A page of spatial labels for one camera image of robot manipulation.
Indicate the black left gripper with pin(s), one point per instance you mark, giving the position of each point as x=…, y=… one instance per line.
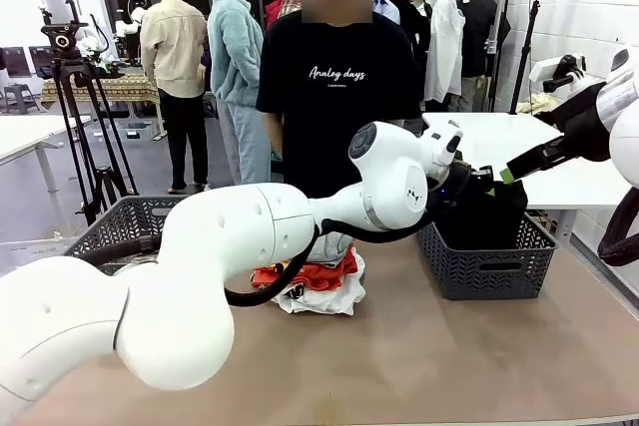
x=451, y=186

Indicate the clear plastic storage bin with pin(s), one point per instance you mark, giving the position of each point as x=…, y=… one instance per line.
x=30, y=251

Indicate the orange cartoon mouse t-shirt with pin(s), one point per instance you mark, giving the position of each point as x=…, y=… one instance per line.
x=324, y=279

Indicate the person in black t-shirt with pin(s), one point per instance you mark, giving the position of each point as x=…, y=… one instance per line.
x=339, y=97

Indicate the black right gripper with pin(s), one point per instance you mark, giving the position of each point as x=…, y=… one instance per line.
x=581, y=122

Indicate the grey sweatshirt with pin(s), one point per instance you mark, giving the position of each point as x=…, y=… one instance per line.
x=329, y=249

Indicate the mannequin in blue fleece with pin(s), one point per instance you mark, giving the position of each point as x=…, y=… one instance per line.
x=234, y=57

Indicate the white black-print t-shirt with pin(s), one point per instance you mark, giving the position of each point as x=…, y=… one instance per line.
x=324, y=302

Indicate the black camera tripod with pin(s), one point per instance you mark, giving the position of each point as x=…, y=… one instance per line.
x=75, y=97

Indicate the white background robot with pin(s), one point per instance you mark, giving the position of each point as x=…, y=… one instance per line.
x=131, y=22

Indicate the table with patterned cloth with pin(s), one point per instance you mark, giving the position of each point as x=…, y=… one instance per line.
x=115, y=89

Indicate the grey stool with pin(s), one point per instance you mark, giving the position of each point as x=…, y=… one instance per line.
x=20, y=97

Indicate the mannequin in beige shirt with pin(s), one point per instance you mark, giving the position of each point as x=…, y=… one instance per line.
x=175, y=47

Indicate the white table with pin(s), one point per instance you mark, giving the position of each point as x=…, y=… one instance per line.
x=20, y=136
x=549, y=181

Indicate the mannequin in white shirt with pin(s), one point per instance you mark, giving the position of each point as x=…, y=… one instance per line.
x=444, y=47

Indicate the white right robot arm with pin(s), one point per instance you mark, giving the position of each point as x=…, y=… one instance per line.
x=624, y=112

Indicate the black garment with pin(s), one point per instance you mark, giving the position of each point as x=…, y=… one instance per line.
x=489, y=216

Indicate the mannequin in black suit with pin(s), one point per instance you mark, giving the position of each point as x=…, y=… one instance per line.
x=417, y=22

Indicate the black light stand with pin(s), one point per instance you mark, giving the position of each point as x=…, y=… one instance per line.
x=524, y=57

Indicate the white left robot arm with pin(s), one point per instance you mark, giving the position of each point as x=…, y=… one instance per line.
x=199, y=266

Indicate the pale yellow cloth heap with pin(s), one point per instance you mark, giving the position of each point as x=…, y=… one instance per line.
x=531, y=104

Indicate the person's right forearm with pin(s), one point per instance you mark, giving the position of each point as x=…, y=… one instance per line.
x=273, y=131

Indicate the dark grey plastic basket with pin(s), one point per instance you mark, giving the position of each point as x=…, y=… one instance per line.
x=115, y=221
x=489, y=271

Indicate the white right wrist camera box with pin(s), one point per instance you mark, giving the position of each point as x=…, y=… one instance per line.
x=549, y=69

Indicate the mannequin in black jacket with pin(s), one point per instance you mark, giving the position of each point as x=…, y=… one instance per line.
x=476, y=32

